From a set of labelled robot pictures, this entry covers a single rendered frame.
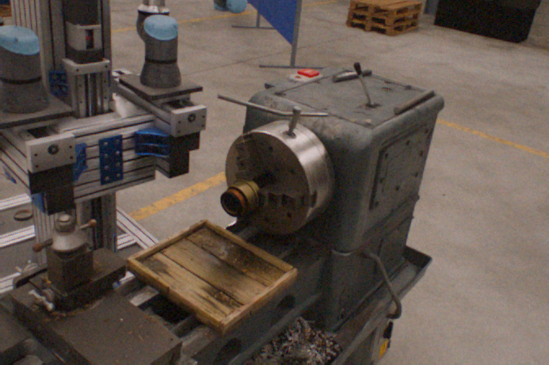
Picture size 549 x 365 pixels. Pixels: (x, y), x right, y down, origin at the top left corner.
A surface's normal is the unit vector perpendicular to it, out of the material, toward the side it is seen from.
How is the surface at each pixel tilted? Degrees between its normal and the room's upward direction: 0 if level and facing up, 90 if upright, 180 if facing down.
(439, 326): 0
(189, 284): 0
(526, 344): 0
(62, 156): 90
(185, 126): 90
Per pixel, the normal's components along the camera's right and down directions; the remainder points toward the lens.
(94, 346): 0.10, -0.90
